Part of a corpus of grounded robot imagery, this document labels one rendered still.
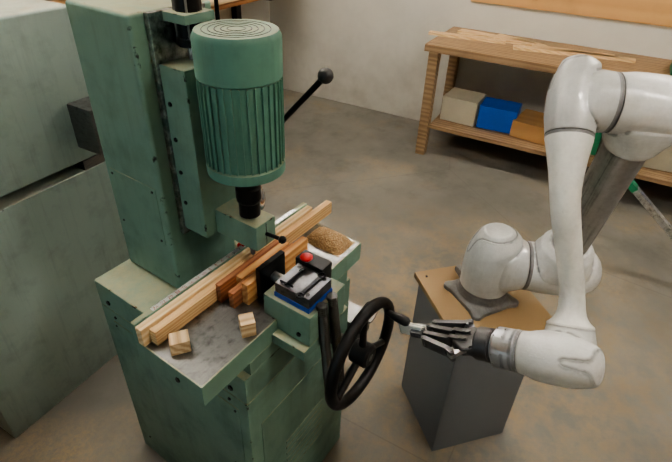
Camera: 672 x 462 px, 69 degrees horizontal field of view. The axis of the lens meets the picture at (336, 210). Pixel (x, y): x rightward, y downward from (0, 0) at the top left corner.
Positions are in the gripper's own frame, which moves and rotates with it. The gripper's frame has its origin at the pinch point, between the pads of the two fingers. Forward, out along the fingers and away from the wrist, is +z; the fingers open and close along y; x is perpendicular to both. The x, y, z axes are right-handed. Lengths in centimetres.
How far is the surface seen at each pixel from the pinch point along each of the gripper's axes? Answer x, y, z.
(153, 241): -32, 22, 60
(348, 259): -12.3, -8.8, 22.1
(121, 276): -23, 28, 74
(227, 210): -38, 13, 36
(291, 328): -12.4, 21.6, 17.4
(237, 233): -32.2, 14.7, 33.8
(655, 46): -1, -320, -20
